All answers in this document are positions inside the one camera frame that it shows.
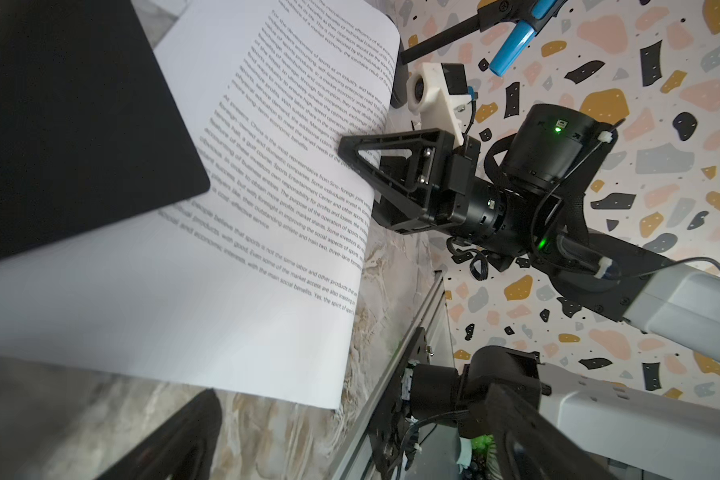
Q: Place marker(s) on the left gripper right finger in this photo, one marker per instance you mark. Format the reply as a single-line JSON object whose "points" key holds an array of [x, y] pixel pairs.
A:
{"points": [[530, 447]]}

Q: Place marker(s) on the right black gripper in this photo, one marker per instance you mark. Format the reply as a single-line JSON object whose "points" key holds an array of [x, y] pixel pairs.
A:
{"points": [[423, 183]]}

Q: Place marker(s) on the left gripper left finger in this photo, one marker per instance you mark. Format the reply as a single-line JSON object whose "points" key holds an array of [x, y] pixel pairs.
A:
{"points": [[183, 447]]}

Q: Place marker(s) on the text paper sheet front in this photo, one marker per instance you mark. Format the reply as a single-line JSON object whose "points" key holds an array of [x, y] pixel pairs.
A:
{"points": [[252, 286]]}

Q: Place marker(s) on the orange black binder folder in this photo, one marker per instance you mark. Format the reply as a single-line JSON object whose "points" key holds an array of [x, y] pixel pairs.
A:
{"points": [[90, 133]]}

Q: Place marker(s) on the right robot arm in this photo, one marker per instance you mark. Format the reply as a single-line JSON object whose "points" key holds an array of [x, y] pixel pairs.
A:
{"points": [[521, 198]]}

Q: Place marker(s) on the blue toy microphone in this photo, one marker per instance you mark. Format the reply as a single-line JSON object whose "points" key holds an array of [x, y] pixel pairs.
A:
{"points": [[530, 18]]}

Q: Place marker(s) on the black microphone stand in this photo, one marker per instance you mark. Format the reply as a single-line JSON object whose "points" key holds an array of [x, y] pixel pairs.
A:
{"points": [[486, 17]]}

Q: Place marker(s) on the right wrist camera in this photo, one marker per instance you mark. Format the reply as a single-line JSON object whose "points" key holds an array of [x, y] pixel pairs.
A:
{"points": [[437, 92]]}

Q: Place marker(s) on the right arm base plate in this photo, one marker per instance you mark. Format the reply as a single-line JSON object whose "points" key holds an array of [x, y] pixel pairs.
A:
{"points": [[388, 424]]}

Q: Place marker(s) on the aluminium mounting rail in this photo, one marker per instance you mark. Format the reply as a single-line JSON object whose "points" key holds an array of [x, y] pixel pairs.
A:
{"points": [[354, 457]]}

